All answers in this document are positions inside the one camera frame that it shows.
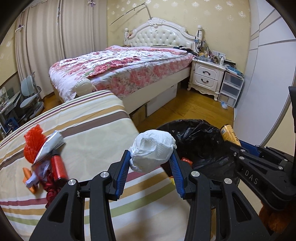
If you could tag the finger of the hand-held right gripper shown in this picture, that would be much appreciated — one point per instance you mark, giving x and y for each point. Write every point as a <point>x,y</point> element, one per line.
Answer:
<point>239,154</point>
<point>251,146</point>

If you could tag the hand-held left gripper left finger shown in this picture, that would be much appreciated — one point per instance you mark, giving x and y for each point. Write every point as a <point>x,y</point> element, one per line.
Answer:
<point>121,171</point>

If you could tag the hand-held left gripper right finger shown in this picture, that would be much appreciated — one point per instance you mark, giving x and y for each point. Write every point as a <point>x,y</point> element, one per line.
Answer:
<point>177,173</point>

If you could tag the red plastic bag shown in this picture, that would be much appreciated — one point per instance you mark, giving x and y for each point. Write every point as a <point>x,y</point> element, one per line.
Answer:
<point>186,160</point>

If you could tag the yellow drink can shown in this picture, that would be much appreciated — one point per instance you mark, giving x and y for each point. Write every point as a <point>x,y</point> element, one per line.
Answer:
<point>230,135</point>

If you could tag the white tissue ball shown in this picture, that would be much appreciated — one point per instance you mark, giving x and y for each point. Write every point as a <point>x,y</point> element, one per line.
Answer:
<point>152,150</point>

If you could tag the bin with black bag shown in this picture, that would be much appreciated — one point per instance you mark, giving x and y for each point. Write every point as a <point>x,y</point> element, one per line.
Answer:
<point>203,139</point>

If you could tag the red metallic can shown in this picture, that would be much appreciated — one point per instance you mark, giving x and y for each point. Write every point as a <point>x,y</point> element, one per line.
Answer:
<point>59,168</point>

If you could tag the silver white tube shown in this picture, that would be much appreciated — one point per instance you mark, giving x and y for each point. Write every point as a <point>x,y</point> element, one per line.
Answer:
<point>49,144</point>

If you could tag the purple white paper wrapper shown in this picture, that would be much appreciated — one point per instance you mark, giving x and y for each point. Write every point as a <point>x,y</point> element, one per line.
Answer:
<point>38,173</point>

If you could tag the small orange paper box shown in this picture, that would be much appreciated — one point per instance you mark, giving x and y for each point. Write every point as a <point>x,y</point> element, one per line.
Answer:
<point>31,183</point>

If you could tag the red foam fruit net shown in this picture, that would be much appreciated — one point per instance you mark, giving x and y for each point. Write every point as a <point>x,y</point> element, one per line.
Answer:
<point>32,143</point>

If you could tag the person's right forearm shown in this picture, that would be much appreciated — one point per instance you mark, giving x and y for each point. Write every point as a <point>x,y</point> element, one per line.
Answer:
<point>272,217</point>

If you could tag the blue white crumpled wrapper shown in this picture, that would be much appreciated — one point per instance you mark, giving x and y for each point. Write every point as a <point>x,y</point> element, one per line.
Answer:
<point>223,105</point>

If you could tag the striped tablecloth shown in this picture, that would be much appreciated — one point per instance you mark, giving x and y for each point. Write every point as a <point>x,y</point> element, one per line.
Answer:
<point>87,129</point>

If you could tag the brown cardboard box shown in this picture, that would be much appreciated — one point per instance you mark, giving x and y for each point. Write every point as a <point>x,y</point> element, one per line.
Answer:
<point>138,114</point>

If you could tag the clear plastic drawer unit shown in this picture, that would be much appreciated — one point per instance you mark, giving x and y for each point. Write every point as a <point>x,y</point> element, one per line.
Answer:
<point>231,89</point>

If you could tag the white storage box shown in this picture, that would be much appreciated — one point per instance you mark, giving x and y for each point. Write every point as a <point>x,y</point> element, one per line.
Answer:
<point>161,99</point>

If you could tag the teal flat box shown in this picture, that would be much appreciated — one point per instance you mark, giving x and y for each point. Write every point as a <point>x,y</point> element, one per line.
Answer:
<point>234,71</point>

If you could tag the white sliding wardrobe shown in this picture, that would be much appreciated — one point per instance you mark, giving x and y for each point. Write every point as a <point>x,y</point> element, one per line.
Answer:
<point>268,69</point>

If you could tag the white two-drawer nightstand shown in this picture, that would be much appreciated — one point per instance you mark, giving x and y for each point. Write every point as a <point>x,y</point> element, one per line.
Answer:
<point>205,76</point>

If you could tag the pile of small bedside items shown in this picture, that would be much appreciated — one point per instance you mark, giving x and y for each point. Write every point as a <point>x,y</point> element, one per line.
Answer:
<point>208,54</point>

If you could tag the pink floral quilt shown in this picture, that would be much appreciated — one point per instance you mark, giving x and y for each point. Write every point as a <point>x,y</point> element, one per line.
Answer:
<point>120,62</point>

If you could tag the grey blue desk chair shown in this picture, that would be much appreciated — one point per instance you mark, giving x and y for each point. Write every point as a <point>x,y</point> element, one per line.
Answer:
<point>30,92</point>

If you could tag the grey study desk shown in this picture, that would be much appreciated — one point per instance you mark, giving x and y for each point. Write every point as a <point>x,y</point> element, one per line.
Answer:
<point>10,99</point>

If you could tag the white bed with tufted headboard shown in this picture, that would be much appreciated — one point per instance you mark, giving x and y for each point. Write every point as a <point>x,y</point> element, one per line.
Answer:
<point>159,34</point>

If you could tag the beige curtain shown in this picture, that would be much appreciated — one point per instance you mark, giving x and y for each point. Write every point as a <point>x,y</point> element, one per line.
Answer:
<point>37,41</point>
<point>81,30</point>

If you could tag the white curtain clip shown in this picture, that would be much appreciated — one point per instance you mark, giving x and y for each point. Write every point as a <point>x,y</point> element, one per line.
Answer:
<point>92,3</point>
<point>19,27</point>

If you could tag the white wall socket strip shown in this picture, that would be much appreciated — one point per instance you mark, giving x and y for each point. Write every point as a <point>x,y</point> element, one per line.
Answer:
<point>219,54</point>

